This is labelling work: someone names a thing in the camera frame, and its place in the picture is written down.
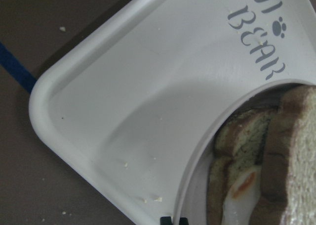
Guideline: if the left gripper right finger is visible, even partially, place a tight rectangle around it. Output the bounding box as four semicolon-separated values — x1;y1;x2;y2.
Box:
179;217;189;225

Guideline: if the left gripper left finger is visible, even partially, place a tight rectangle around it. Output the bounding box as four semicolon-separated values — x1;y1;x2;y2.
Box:
159;216;172;225

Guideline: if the white round plate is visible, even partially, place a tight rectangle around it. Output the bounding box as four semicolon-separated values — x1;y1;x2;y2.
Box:
173;79;316;225

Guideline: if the cream bear tray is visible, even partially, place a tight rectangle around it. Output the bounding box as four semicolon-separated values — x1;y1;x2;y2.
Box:
29;0;316;225

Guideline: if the fried egg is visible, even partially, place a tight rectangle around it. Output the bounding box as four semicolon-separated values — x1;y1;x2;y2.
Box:
221;166;261;225

